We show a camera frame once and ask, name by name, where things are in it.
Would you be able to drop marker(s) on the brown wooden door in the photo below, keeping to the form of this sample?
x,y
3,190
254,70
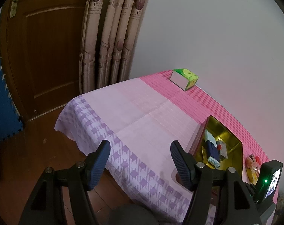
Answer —
x,y
45,51

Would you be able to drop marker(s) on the clear fried twist snack packet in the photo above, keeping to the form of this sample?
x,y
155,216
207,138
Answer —
x,y
251,163

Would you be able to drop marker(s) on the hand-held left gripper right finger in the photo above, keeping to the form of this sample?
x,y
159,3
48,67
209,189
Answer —
x,y
181,164

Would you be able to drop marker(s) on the blue foam mat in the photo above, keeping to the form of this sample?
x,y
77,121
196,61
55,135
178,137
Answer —
x,y
3,98

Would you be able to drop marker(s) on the blue and white snack packet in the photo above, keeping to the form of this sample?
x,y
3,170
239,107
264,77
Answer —
x,y
213,150

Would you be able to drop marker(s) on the beige patterned curtain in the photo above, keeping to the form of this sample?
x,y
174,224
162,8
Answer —
x,y
109,39

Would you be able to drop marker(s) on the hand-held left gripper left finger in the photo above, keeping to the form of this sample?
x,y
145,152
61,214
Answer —
x,y
97,166

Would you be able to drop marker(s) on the green tissue box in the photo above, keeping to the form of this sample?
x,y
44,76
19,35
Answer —
x,y
184,75

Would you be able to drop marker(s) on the light blue snack packet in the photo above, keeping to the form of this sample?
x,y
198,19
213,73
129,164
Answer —
x,y
214,163

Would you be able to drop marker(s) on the gold metal tin box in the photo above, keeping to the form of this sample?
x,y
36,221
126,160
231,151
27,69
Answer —
x,y
226,133

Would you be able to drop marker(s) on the pink checked tablecloth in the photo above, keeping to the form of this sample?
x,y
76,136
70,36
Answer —
x,y
144,121

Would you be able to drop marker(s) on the grey foil snack packet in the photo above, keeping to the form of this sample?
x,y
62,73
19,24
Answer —
x,y
223,151

